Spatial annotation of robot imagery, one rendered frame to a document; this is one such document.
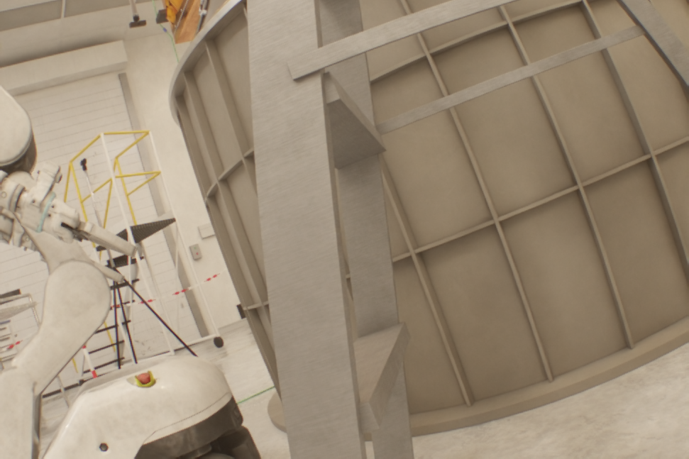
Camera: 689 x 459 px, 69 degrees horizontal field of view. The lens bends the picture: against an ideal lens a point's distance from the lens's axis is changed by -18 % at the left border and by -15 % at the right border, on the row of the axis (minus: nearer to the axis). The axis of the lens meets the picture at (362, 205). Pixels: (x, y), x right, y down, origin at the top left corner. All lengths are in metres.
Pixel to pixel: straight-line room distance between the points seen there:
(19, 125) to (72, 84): 8.64
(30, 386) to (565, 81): 1.30
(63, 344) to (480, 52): 1.08
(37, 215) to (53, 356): 0.30
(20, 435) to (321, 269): 0.88
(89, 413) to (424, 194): 0.83
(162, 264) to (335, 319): 8.69
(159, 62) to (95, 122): 1.63
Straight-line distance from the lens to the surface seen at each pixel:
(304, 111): 0.55
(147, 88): 10.14
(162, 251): 9.24
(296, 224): 0.54
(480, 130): 1.26
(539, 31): 1.32
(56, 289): 1.26
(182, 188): 9.62
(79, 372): 7.76
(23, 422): 1.26
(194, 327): 9.19
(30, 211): 1.14
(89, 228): 1.12
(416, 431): 1.35
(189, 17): 2.84
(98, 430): 1.10
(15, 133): 1.36
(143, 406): 1.10
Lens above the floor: 0.44
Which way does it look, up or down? 4 degrees up
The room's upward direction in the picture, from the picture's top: 21 degrees counter-clockwise
